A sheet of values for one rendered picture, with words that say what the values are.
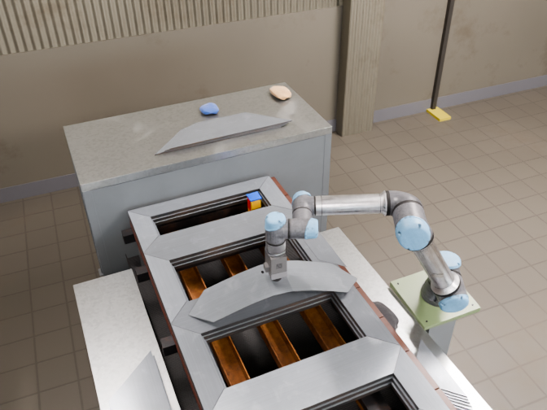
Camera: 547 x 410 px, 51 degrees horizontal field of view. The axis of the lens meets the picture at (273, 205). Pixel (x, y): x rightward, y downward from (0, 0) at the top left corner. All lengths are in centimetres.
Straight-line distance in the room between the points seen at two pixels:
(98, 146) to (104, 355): 113
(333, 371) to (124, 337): 86
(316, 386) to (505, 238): 243
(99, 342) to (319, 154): 150
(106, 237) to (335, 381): 143
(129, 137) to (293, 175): 88
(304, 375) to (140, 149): 145
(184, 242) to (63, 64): 201
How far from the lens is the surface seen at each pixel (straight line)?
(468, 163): 493
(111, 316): 252
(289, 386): 206
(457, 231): 417
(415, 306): 259
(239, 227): 267
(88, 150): 303
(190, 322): 227
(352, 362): 214
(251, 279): 229
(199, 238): 263
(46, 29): 419
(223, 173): 293
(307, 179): 318
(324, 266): 242
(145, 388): 221
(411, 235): 208
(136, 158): 289
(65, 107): 439
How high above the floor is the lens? 255
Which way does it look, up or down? 37 degrees down
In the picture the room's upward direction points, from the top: 1 degrees counter-clockwise
